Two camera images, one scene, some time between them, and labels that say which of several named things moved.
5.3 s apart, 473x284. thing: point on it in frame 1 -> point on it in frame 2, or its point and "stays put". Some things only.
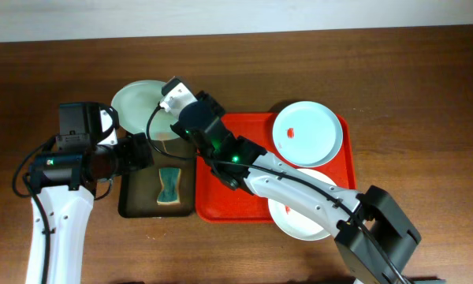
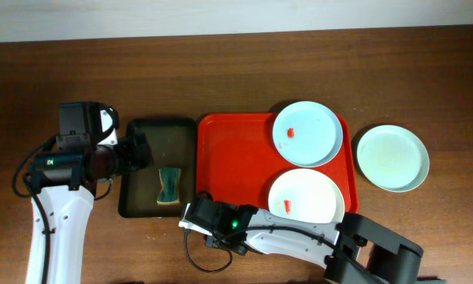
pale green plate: x=135 y=102 -> x=393 y=158
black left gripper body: x=140 y=151 stays put
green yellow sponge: x=169 y=192 stays put
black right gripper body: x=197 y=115 -> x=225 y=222
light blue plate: x=307 y=134 stays put
